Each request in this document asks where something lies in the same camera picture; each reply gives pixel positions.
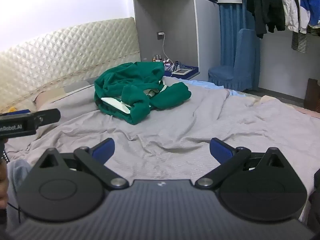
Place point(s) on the small bottles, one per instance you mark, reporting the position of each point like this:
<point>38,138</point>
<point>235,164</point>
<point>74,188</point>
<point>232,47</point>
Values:
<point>158,58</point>

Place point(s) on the light blue cloth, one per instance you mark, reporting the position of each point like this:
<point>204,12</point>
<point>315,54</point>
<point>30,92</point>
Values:
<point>215,86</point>

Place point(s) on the striped hanging shirt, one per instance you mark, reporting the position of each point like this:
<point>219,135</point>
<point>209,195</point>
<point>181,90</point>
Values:
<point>301,40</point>

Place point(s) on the yellow toy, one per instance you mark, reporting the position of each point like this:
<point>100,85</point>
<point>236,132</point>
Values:
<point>11,109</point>

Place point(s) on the grey bed sheet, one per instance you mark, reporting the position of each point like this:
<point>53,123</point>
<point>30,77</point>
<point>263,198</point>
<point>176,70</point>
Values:
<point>175,125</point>

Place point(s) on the brown box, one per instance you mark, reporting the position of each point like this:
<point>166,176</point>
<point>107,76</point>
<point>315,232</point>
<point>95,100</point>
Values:
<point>312,95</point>

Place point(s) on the blue covered chair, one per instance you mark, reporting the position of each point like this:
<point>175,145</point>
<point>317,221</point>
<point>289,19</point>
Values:
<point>232,65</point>

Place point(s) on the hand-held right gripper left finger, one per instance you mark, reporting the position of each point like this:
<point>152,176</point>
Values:
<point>103,151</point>

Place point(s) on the white hanging jacket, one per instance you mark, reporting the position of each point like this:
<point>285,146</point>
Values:
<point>291,5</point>

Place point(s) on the white wall charger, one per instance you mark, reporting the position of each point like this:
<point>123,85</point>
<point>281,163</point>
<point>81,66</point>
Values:
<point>160,33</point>

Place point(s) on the blue curtain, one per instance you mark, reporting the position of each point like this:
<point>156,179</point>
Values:
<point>231,32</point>

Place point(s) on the black hanging jacket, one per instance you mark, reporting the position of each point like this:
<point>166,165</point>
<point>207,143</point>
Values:
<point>265,5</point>

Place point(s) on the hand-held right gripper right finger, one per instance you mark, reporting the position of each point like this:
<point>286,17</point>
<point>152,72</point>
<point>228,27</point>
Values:
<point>220,151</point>

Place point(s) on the blue and white jersey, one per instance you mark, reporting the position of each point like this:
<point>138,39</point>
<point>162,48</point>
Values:
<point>310,2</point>

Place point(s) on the grey wall cabinet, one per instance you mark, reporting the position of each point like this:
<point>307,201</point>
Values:
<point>175,22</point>

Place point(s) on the white tablet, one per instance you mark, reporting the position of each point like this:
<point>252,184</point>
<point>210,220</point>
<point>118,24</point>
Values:
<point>181,71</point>

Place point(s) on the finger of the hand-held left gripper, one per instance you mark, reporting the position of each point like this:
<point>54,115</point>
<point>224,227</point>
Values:
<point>48,116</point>

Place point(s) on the blue top nightstand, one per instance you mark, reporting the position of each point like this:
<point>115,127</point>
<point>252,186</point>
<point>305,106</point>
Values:
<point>185,73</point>

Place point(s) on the cream quilted headboard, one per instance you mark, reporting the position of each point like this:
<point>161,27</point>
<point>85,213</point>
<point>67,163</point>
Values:
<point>60,55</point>

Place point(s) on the green hoodie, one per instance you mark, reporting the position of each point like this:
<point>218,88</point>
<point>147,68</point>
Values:
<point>130,90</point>

